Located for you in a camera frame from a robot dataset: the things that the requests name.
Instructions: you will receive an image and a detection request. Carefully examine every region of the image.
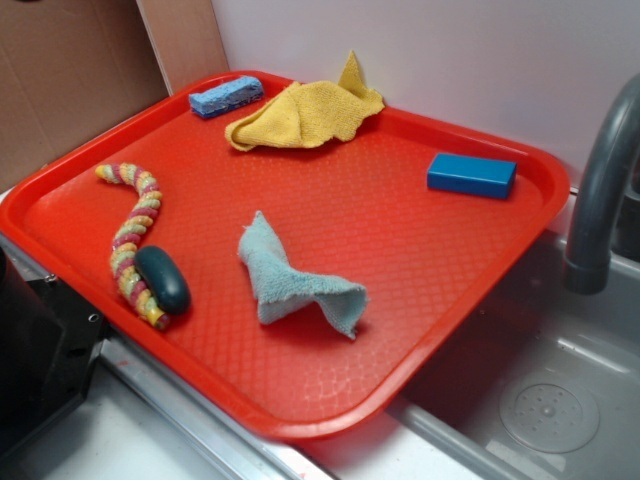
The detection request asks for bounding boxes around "wooden board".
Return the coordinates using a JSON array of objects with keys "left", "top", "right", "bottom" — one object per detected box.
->
[{"left": 136, "top": 0, "right": 229, "bottom": 94}]

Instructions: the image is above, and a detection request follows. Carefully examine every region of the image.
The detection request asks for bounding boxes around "grey faucet spout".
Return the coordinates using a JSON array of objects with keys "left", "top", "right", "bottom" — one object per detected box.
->
[{"left": 563, "top": 76, "right": 639, "bottom": 295}]

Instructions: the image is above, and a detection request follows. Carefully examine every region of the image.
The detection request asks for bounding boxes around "dark green oval soap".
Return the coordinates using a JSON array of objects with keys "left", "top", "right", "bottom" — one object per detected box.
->
[{"left": 134, "top": 246, "right": 191, "bottom": 315}]

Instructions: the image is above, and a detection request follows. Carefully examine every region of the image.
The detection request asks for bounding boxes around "blue sponge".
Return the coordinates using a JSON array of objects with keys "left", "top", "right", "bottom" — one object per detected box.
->
[{"left": 188, "top": 76, "right": 265, "bottom": 119}]

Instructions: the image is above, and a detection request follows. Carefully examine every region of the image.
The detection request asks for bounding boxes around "brown cardboard panel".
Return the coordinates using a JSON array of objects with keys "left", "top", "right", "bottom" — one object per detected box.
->
[{"left": 1, "top": 1, "right": 167, "bottom": 190}]

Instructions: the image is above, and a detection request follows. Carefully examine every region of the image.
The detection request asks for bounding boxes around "multicoloured twisted rope toy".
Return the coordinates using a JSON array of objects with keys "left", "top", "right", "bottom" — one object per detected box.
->
[{"left": 95, "top": 163, "right": 170, "bottom": 330}]

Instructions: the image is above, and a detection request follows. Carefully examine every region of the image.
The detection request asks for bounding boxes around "red plastic tray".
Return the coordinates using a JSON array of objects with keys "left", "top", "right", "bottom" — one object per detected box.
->
[{"left": 1, "top": 91, "right": 569, "bottom": 441}]

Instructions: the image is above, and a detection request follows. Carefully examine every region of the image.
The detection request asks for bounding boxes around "light blue cloth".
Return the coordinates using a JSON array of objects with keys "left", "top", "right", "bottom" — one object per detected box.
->
[{"left": 238, "top": 211, "right": 368, "bottom": 340}]

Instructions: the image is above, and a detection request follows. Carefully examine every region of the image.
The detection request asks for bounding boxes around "blue rectangular block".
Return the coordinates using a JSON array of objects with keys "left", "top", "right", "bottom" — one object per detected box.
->
[{"left": 426, "top": 153, "right": 517, "bottom": 199}]

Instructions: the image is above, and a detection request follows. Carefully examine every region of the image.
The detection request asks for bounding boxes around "grey plastic sink basin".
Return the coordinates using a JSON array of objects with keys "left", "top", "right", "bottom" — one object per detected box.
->
[{"left": 299, "top": 229, "right": 640, "bottom": 480}]

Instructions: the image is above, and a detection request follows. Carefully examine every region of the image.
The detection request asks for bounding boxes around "yellow cloth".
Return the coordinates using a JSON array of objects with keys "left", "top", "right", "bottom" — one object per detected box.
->
[{"left": 225, "top": 51, "right": 385, "bottom": 152}]

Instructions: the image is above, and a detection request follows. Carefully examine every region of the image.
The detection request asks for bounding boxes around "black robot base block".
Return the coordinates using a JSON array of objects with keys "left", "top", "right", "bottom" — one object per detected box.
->
[{"left": 1, "top": 252, "right": 104, "bottom": 458}]

